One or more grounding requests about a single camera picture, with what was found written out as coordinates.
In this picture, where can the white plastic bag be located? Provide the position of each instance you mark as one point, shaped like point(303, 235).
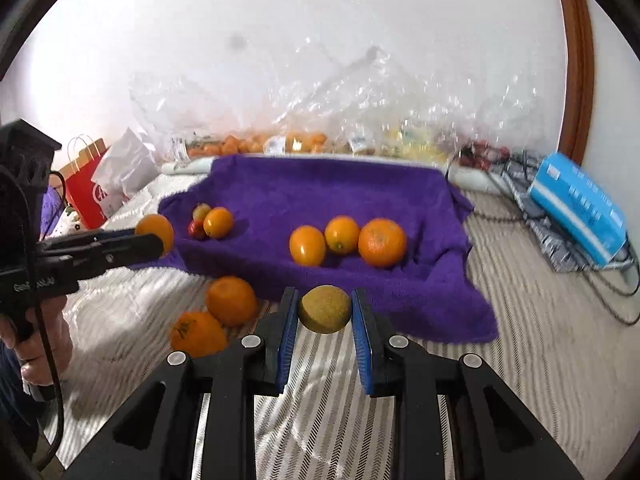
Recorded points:
point(125, 165)

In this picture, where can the clear bag of oranges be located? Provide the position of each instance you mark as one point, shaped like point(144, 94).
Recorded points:
point(305, 142)

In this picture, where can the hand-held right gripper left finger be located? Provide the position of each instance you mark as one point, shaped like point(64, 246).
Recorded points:
point(287, 345)

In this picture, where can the purple towel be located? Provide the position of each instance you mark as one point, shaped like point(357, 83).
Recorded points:
point(310, 195)

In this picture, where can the brown wooden door frame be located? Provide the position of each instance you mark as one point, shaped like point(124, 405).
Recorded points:
point(575, 60)

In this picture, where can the small yellow-red apple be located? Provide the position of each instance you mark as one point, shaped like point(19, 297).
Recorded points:
point(201, 211)

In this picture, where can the grey patterned bag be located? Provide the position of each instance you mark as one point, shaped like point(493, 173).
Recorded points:
point(547, 245)

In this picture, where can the blue tissue pack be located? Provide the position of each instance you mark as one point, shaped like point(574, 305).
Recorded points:
point(575, 205)

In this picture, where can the clear bag of yellow fruit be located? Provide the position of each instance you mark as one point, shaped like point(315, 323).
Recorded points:
point(410, 140)

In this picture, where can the brown kiwi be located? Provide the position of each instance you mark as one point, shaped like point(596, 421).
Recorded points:
point(325, 309)

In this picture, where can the clear bag of leafy tangerines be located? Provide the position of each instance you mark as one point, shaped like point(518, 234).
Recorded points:
point(210, 147)

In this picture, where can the purple cloth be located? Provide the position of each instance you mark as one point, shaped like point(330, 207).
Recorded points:
point(52, 210)

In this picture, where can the person's left hand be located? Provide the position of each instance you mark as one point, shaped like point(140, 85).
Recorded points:
point(57, 340)

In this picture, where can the red apple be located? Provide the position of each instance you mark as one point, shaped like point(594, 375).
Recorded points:
point(196, 230)

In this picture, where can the striped grey bed blanket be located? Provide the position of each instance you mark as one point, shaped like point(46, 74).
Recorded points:
point(525, 360)

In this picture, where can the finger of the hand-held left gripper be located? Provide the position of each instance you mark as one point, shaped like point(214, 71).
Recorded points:
point(125, 252)
point(85, 239)

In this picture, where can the large wrinkled orange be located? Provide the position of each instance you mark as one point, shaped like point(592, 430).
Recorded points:
point(382, 242)

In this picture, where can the oval orange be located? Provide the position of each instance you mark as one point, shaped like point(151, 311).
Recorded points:
point(307, 245)

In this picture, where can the clear bag of red fruit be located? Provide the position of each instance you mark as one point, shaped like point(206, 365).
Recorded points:
point(480, 155)

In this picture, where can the smooth orange with stem dot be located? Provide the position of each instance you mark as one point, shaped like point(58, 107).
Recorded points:
point(342, 234)

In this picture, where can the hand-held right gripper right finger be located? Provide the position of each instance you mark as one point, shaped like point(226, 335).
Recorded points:
point(364, 345)

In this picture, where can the red paper bag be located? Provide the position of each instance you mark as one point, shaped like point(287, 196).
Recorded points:
point(82, 190)

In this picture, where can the person's left forearm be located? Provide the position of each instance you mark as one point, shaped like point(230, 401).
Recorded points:
point(12, 400)

